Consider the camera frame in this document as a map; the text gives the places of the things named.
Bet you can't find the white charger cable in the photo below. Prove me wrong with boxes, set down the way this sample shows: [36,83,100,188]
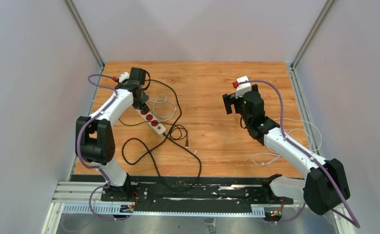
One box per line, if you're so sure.
[147,94,178,123]

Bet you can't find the thin black usb cable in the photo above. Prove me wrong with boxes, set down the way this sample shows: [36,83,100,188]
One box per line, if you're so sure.
[118,117,190,149]

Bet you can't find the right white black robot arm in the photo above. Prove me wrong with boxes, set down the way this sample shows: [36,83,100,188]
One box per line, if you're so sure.
[222,82,351,215]

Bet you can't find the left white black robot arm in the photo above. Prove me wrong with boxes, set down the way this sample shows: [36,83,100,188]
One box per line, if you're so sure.
[75,67,151,201]

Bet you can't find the black power strip cord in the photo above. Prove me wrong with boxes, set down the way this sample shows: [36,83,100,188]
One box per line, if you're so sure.
[121,79,202,192]

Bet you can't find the white red power strip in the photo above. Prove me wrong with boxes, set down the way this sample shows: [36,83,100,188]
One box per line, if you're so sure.
[136,107,166,136]

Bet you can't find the aluminium frame rail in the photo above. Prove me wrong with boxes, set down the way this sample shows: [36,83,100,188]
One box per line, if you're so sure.
[42,175,354,234]

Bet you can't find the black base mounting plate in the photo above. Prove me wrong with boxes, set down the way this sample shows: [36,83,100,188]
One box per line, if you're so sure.
[92,176,302,222]

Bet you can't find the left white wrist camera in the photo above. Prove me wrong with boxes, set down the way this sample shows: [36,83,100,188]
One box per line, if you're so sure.
[112,72,130,83]

